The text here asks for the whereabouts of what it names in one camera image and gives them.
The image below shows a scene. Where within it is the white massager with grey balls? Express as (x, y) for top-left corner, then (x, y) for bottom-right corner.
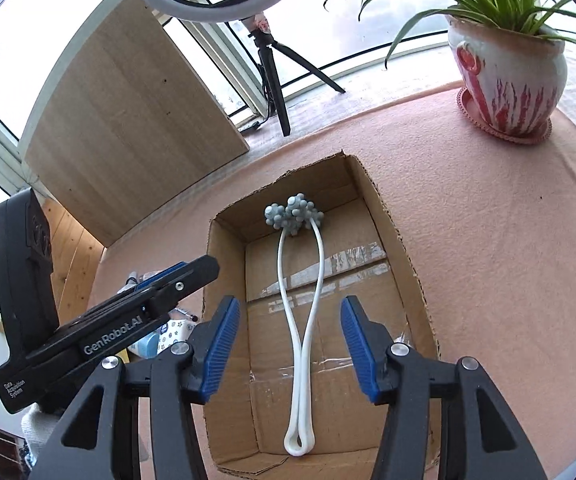
(264, 192), (326, 457)

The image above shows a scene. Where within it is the black gel pen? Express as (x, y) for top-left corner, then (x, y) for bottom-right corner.
(173, 307), (199, 322)

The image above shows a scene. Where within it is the white blue lotion tube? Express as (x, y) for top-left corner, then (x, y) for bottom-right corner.
(128, 330), (160, 359)

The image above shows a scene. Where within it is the white gloved left hand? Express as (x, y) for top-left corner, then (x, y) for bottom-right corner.
(20, 403), (60, 467)

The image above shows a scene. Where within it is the patterned tissue pack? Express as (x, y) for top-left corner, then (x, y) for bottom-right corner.
(157, 318), (197, 354)

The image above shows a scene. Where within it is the brown cardboard box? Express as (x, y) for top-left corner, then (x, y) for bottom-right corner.
(203, 153), (438, 479)

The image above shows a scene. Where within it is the pine slatted board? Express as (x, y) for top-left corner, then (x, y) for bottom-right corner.
(42, 198), (105, 325)

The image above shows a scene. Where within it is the light wooden board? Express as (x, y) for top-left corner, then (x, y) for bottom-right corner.
(20, 0), (249, 246)

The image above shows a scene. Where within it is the black tripod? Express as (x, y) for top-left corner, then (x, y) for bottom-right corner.
(239, 14), (347, 138)

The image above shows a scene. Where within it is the red white ceramic pot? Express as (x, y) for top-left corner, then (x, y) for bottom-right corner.
(447, 16), (568, 145)

